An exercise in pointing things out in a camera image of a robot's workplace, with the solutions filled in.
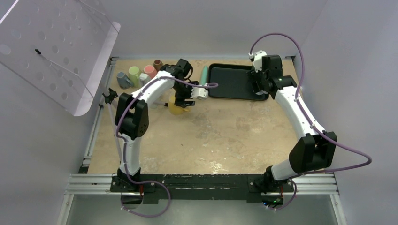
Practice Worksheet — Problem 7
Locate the yellow mug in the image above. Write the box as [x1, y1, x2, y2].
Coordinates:
[168, 95, 190, 115]

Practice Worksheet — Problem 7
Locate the light green mug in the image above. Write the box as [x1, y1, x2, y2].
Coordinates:
[128, 66, 142, 88]

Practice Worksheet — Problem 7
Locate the dark teal hexagonal mug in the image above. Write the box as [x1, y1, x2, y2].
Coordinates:
[116, 72, 134, 90]

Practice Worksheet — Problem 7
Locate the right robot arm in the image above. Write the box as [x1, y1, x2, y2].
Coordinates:
[247, 51, 337, 193]

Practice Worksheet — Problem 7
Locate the grey-blue mug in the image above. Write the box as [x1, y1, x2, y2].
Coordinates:
[255, 90, 267, 95]

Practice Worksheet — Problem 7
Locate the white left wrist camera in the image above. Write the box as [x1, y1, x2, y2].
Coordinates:
[191, 87, 208, 100]

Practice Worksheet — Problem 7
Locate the small camera tripod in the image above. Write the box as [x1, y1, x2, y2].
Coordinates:
[91, 89, 174, 167]

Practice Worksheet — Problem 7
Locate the pink mug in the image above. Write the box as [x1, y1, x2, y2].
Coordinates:
[143, 65, 158, 79]

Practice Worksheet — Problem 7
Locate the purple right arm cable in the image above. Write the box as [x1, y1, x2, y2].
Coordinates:
[249, 33, 373, 212]

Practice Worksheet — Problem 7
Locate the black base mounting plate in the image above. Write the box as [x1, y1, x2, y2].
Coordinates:
[110, 174, 294, 204]

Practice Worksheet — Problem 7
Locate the brown mug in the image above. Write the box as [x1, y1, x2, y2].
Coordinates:
[153, 60, 163, 71]

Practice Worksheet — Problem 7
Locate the clear perforated acrylic panel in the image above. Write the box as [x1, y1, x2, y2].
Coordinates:
[0, 0, 121, 116]

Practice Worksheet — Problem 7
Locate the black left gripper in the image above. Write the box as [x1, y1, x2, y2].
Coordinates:
[173, 82, 199, 108]

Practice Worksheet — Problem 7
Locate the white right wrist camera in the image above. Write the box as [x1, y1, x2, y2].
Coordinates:
[249, 50, 267, 73]

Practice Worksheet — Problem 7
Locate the black plastic tray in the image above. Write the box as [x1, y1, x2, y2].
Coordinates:
[207, 63, 269, 101]

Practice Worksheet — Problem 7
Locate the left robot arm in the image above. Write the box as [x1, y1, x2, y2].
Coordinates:
[110, 59, 208, 192]

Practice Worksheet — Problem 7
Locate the aluminium frame rail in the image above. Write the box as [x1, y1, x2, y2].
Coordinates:
[56, 56, 347, 225]

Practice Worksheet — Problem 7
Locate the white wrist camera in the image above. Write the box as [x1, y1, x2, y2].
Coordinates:
[249, 50, 267, 73]
[191, 87, 208, 100]

